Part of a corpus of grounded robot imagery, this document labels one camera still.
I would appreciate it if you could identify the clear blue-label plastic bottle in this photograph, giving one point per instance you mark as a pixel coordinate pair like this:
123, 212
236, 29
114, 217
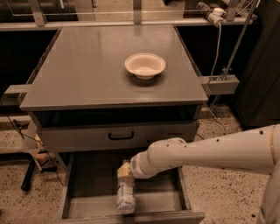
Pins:
126, 196

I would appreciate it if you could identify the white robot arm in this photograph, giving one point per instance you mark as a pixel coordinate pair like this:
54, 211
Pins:
255, 150

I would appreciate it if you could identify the grey drawer cabinet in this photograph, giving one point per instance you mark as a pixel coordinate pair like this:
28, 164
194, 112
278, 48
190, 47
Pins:
83, 80

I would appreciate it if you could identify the open grey lower drawer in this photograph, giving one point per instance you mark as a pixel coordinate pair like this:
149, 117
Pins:
89, 195

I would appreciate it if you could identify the closed grey upper drawer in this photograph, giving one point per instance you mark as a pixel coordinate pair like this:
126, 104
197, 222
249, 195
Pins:
95, 137

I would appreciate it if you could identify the grey metal rail frame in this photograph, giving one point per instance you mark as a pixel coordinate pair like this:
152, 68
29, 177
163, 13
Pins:
18, 15

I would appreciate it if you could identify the black drawer handle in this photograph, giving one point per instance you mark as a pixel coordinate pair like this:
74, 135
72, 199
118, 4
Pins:
120, 136

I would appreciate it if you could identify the white paper bowl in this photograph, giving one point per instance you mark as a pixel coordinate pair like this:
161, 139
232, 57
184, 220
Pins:
145, 66

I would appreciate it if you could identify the white power strip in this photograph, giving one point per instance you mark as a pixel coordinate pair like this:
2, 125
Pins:
214, 15

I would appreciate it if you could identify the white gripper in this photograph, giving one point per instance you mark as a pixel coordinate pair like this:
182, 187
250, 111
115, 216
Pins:
136, 167

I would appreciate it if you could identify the black stand leg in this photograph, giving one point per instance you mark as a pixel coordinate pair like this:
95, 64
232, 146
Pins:
38, 159

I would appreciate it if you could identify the grey metal side bracket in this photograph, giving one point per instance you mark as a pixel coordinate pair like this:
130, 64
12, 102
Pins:
219, 87

